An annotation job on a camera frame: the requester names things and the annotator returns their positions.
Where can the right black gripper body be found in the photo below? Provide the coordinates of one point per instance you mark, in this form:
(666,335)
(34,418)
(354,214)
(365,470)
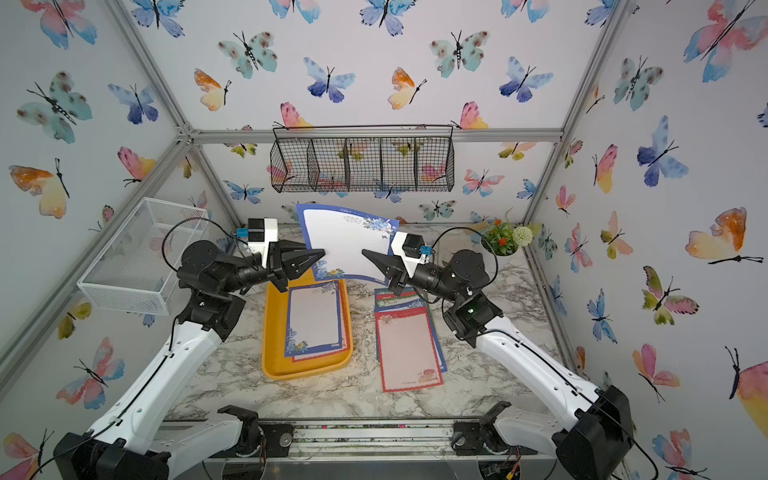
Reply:
(440,288)

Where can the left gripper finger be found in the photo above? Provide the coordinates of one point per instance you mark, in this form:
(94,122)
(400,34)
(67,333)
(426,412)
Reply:
(296,262)
(289,247)

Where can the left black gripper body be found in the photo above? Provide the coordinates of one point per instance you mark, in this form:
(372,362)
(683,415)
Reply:
(244,275)

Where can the red stationery paper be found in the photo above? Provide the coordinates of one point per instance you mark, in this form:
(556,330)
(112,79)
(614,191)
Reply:
(407,354)
(388,296)
(321,354)

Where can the yellow plastic storage tray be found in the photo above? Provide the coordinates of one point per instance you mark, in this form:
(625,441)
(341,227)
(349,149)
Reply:
(307,329)

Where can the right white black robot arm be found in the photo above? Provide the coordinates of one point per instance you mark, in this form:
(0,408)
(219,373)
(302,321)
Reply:
(593,428)

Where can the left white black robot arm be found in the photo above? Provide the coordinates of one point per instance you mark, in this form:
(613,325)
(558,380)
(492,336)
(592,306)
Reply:
(121,444)

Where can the white potted flower plant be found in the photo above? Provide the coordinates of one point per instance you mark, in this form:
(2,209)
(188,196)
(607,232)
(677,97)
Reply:
(503,237)

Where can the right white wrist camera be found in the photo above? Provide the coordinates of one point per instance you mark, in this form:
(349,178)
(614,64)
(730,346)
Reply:
(412,250)

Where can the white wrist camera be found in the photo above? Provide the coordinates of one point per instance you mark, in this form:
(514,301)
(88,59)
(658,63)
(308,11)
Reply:
(412,250)
(257,236)

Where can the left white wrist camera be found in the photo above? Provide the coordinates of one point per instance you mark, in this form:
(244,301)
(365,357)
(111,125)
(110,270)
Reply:
(257,236)

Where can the white mesh wall basket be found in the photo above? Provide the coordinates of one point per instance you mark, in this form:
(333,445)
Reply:
(135,271)

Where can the black wire wall basket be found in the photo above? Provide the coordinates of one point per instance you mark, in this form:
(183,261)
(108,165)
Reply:
(363,159)

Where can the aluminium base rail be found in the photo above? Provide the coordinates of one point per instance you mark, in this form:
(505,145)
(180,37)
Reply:
(384,441)

